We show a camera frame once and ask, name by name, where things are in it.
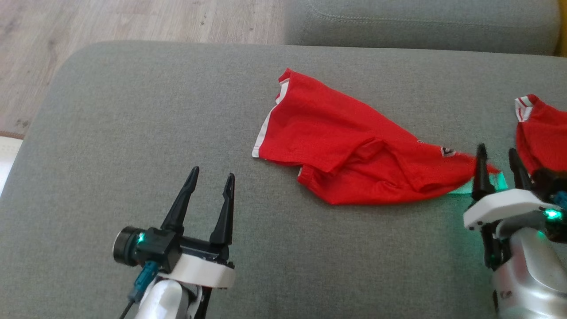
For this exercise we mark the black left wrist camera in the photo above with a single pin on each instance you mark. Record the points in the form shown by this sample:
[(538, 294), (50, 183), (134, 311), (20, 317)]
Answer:
[(159, 248)]

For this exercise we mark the red white basketball jersey shirt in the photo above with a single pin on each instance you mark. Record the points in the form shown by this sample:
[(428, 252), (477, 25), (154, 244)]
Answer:
[(545, 137)]

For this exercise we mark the white rug with brown trim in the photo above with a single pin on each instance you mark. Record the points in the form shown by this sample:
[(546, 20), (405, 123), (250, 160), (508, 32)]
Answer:
[(9, 164)]

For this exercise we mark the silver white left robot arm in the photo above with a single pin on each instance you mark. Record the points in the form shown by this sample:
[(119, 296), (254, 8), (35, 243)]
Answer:
[(164, 301)]

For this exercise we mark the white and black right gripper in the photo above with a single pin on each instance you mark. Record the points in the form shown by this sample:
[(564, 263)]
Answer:
[(505, 206)]

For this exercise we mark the red white basketball shorts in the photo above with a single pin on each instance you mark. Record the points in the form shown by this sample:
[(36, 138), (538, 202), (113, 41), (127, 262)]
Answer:
[(345, 133)]

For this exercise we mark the yellow upholstered chair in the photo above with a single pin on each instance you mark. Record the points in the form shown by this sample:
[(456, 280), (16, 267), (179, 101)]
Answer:
[(562, 26)]

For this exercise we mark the grey fabric sofa seat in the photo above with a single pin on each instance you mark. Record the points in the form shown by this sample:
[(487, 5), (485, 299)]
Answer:
[(133, 133)]

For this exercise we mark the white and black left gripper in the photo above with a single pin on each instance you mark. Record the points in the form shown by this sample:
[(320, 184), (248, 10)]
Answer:
[(199, 270)]

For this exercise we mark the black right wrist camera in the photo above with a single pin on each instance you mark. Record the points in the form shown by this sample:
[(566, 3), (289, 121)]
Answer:
[(547, 181)]

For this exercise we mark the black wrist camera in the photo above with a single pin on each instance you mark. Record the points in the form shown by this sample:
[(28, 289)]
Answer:
[(159, 248), (547, 181)]

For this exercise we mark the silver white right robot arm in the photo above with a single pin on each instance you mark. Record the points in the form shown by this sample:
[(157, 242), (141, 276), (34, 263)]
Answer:
[(531, 274)]

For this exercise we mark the grey seamed sofa cushion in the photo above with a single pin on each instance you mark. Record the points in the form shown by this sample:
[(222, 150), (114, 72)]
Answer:
[(421, 26)]

